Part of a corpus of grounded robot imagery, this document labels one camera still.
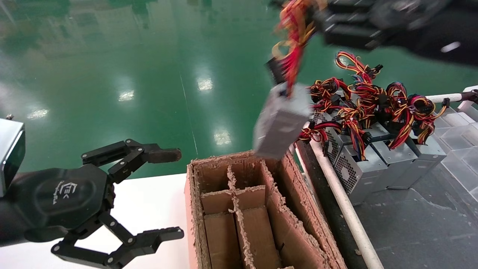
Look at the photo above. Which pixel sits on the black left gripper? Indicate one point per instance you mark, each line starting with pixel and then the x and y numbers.
pixel 61 198

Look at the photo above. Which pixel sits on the thin white pipe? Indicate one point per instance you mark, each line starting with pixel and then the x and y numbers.
pixel 435 98

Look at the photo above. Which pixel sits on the clear plastic tray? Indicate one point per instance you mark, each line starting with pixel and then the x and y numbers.
pixel 461 142

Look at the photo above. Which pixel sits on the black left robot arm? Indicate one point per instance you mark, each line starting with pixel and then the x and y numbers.
pixel 6 224

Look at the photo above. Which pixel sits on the brown cardboard box with dividers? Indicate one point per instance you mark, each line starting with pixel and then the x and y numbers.
pixel 257 231

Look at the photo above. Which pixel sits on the black pipe clamp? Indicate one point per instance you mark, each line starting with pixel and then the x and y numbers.
pixel 471 96

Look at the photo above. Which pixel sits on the white plastic block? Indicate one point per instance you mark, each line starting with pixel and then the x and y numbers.
pixel 468 106

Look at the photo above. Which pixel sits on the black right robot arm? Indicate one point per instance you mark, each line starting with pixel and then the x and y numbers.
pixel 448 33

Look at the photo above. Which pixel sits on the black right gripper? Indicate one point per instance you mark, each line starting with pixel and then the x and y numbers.
pixel 407 13

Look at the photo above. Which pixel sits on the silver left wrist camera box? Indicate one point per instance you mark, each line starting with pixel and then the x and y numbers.
pixel 9 149

